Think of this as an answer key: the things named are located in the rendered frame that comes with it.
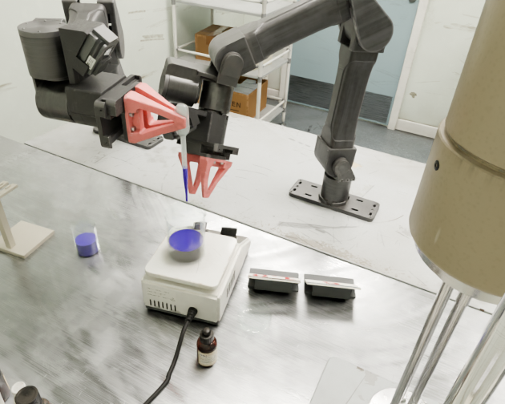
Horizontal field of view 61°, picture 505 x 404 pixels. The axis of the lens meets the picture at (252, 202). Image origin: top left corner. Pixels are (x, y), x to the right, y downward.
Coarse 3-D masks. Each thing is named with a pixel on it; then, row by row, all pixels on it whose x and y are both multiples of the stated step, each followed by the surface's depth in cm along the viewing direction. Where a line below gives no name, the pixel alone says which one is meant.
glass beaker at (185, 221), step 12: (180, 204) 68; (192, 204) 68; (168, 216) 67; (180, 216) 69; (192, 216) 69; (204, 216) 65; (168, 228) 64; (180, 228) 63; (192, 228) 64; (204, 228) 66; (168, 240) 66; (180, 240) 64; (192, 240) 65; (204, 240) 68; (168, 252) 68; (180, 252) 66; (192, 252) 66; (204, 252) 69; (180, 264) 67
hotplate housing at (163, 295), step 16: (240, 256) 76; (144, 288) 68; (160, 288) 67; (176, 288) 67; (192, 288) 66; (224, 288) 67; (160, 304) 69; (176, 304) 68; (192, 304) 67; (208, 304) 66; (224, 304) 70; (208, 320) 68
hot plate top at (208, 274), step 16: (208, 240) 73; (224, 240) 73; (160, 256) 69; (208, 256) 70; (224, 256) 70; (160, 272) 66; (176, 272) 66; (192, 272) 66; (208, 272) 67; (224, 272) 67; (208, 288) 64
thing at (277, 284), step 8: (256, 272) 79; (264, 272) 79; (272, 272) 79; (280, 272) 79; (288, 272) 79; (248, 280) 77; (256, 280) 74; (264, 280) 74; (272, 280) 73; (280, 280) 73; (288, 280) 73; (256, 288) 75; (264, 288) 75; (272, 288) 75; (280, 288) 75; (288, 288) 74; (296, 288) 76
